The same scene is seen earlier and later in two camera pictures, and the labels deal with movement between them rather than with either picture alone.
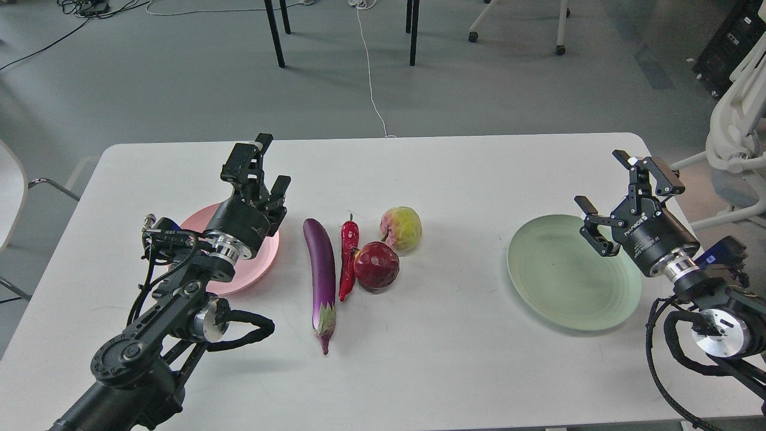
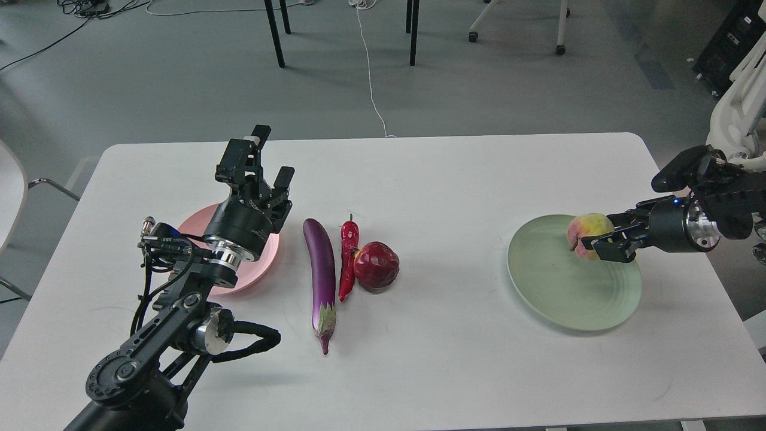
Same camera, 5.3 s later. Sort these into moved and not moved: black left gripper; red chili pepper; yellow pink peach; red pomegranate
Moved: yellow pink peach
Not moved: red pomegranate; red chili pepper; black left gripper
